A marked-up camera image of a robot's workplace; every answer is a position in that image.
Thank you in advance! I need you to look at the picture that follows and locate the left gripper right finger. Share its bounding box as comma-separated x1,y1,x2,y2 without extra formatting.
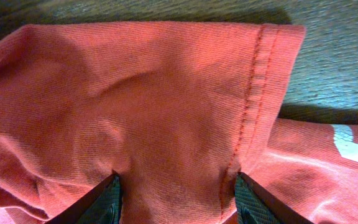
234,172,312,224

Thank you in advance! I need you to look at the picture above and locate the orange t-shirt with white logo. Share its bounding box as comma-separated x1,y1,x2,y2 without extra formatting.
0,22,358,223

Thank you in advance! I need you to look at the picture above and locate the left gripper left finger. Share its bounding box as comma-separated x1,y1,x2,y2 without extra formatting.
47,174,122,224

